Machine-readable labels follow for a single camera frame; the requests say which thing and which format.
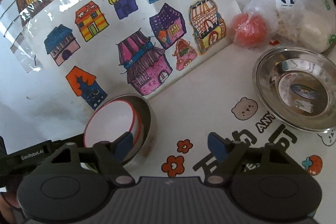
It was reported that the red-rimmed white bowl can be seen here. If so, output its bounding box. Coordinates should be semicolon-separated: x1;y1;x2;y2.
84;100;134;147
131;108;144;147

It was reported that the deep steel bowl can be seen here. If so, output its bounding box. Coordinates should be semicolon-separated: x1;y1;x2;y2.
86;93;158;169

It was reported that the steel plate with sticker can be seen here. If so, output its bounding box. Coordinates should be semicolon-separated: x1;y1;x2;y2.
252;46;335;133

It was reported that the person's left hand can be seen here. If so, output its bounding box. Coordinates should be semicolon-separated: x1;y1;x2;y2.
1;192;20;223

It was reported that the white printed table mat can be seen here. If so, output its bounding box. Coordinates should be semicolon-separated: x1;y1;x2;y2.
130;45;335;223

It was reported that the red ball in plastic bag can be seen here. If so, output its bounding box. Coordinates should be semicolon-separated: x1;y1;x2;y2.
230;12;269;48

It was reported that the colourful houses drawing sheet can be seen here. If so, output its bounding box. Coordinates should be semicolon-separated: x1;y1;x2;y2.
0;0;246;111

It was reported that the plastic bag with white block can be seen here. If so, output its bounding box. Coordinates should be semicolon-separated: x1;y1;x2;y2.
240;0;335;53

